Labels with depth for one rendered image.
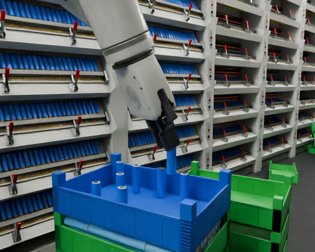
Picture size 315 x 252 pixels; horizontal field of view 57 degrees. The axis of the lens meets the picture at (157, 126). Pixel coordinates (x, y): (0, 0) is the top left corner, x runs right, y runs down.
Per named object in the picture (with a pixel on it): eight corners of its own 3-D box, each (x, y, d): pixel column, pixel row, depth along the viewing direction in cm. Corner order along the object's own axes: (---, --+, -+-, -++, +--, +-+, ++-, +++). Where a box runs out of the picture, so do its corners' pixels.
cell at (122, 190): (115, 220, 54) (115, 186, 53) (121, 216, 55) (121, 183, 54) (123, 222, 53) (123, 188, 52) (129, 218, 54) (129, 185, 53)
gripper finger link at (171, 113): (143, 79, 48) (143, 101, 52) (173, 109, 44) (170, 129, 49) (149, 76, 48) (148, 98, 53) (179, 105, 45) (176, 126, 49)
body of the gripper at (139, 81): (100, 63, 51) (126, 119, 55) (123, 59, 42) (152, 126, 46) (135, 47, 54) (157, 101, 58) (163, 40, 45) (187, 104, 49)
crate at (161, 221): (52, 211, 58) (50, 173, 57) (116, 182, 75) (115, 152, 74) (190, 256, 43) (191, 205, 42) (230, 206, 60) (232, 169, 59)
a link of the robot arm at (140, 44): (94, 52, 50) (101, 69, 51) (112, 47, 42) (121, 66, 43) (134, 34, 53) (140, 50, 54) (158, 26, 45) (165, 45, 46)
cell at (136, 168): (131, 192, 67) (130, 165, 66) (135, 189, 69) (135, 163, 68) (137, 193, 66) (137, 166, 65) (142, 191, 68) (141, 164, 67)
